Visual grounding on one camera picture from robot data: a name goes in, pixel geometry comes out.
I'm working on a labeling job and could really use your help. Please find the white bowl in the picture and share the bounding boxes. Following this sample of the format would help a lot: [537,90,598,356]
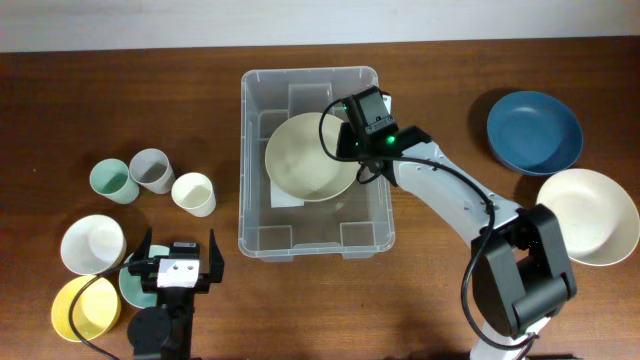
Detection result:
[60,214,127,275]

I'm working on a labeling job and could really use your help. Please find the cream plate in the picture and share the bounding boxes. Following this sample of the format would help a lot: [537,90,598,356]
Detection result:
[536,168,639,266]
[265,112,359,202]

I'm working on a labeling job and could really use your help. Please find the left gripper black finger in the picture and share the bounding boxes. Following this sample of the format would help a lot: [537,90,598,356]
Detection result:
[131,227,152,261]
[208,229,224,283]

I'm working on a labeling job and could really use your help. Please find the cream cup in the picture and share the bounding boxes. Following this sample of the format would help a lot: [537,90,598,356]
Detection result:
[171,172,217,217]

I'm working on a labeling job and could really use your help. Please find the white paper label in bin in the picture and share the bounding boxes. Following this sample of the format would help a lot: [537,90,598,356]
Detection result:
[270,182,304,208]

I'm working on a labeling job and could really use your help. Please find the clear plastic storage bin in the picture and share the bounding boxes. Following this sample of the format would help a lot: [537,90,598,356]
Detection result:
[238,66,396,262]

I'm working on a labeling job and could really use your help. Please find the mint green bowl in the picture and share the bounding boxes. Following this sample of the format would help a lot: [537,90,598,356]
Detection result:
[119,268,157,309]

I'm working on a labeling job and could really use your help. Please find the grey cup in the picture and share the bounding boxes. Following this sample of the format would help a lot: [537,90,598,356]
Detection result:
[129,148,175,194]

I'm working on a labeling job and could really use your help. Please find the yellow bowl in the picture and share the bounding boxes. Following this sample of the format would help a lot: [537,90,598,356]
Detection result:
[51,275,121,342]

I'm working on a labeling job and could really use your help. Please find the blue plate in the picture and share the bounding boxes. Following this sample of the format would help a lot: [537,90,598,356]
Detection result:
[487,91,584,176]

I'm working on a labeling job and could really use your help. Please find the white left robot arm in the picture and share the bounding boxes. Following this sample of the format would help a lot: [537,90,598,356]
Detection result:
[127,230,225,360]

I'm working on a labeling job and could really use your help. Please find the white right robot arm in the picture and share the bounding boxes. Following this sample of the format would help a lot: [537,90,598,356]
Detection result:
[326,86,577,359]

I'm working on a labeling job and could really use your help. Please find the mint green cup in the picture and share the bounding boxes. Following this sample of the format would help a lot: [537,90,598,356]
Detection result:
[89,158,140,204]

